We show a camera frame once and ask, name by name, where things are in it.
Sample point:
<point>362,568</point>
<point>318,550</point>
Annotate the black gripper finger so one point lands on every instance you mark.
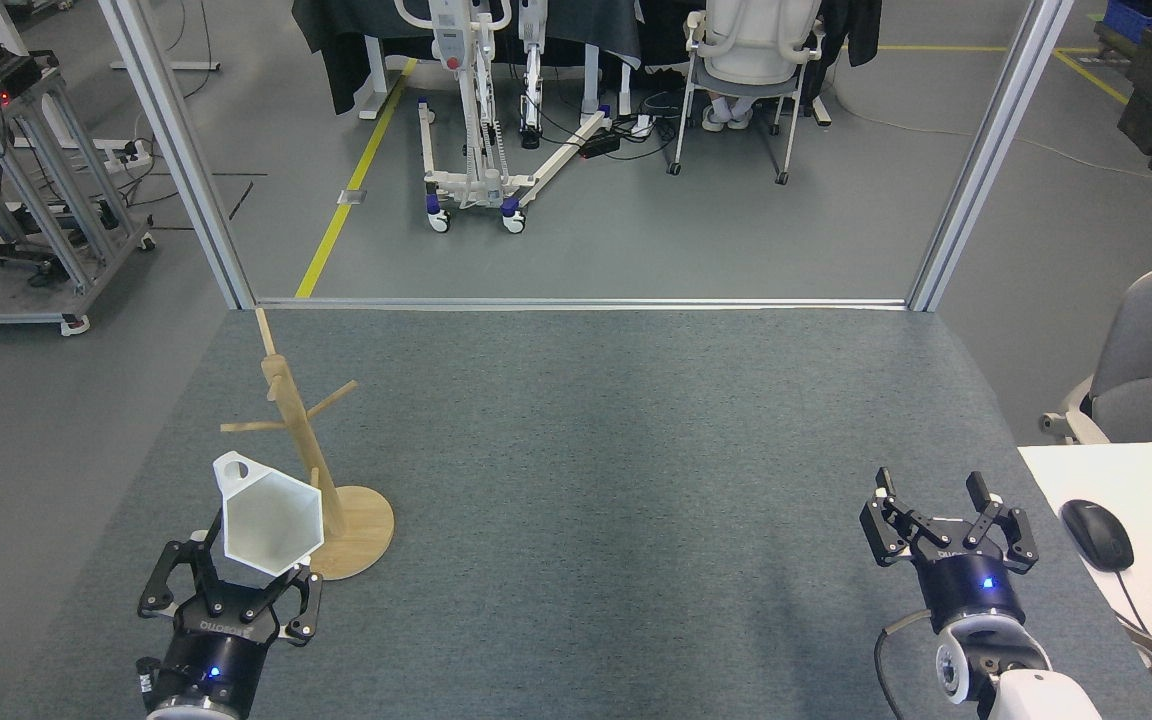
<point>881,535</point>
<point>161,590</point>
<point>301,610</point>
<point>1016,540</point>

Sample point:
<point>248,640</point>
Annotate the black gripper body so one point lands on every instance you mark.
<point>971,590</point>
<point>211,655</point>

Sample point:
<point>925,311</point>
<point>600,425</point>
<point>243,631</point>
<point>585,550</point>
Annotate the white hexagonal cup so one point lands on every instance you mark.
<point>271,520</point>

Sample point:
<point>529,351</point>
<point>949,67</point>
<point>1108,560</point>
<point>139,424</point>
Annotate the wooden cup storage rack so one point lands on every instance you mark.
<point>366,530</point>

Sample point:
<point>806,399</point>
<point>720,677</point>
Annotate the black computer mouse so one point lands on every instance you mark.
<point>1096,535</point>

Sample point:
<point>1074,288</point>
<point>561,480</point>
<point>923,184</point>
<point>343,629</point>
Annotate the black power strip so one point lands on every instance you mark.
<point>598,145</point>

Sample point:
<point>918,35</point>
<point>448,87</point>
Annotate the white office chair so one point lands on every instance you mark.
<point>751,50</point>

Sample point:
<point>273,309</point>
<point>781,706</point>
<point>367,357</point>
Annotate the blue plastic bin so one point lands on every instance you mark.
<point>1131,20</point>

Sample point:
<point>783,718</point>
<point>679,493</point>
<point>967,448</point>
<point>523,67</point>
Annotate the black table cloth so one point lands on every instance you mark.
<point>346,50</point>

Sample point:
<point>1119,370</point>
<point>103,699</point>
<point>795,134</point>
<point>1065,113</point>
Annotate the white stand on wheels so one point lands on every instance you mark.
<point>451,40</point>

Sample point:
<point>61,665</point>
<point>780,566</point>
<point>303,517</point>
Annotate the silver aluminium frame post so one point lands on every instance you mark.
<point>991,150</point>
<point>176,150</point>

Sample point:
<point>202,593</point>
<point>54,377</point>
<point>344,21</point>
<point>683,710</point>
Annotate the metal frame cart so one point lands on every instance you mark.
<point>46,180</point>

